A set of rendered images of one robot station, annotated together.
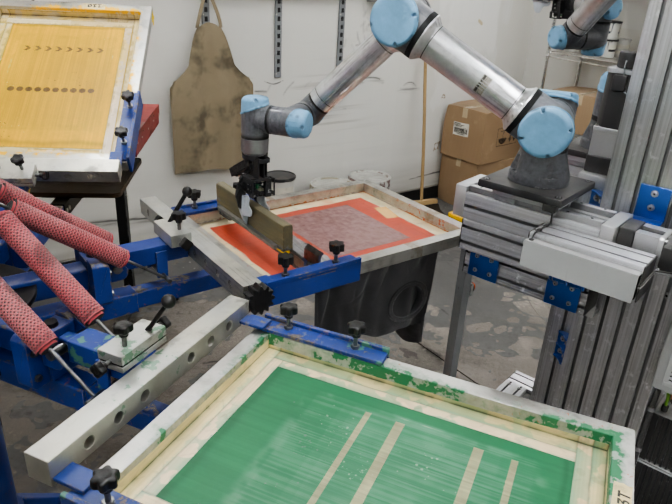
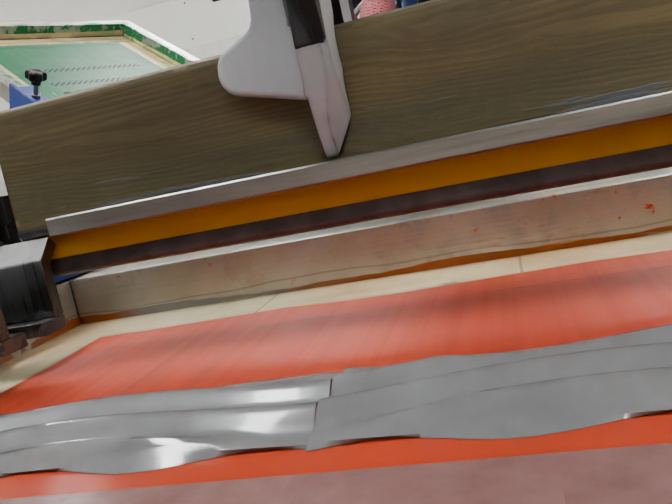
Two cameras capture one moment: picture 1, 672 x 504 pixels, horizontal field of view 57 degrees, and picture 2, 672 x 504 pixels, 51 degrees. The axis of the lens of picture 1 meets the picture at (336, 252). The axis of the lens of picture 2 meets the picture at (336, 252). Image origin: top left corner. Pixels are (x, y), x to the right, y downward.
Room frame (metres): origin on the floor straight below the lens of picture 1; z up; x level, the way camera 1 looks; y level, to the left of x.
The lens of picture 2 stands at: (1.97, 0.01, 1.05)
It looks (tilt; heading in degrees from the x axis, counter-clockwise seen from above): 8 degrees down; 142
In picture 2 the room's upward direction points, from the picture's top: 12 degrees counter-clockwise
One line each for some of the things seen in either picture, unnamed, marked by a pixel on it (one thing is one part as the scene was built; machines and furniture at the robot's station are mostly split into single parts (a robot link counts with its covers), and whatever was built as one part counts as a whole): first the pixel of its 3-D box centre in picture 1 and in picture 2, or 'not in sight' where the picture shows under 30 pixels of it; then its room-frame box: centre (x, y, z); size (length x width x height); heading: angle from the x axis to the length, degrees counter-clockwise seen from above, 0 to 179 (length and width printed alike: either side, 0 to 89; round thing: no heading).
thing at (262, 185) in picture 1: (256, 174); not in sight; (1.67, 0.23, 1.19); 0.09 x 0.08 x 0.12; 37
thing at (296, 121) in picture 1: (291, 121); not in sight; (1.66, 0.14, 1.35); 0.11 x 0.11 x 0.08; 71
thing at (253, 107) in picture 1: (256, 117); not in sight; (1.67, 0.23, 1.35); 0.09 x 0.08 x 0.11; 71
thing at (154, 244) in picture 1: (153, 251); not in sight; (1.51, 0.49, 1.02); 0.17 x 0.06 x 0.05; 127
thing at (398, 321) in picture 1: (369, 297); not in sight; (1.74, -0.12, 0.79); 0.46 x 0.09 x 0.33; 127
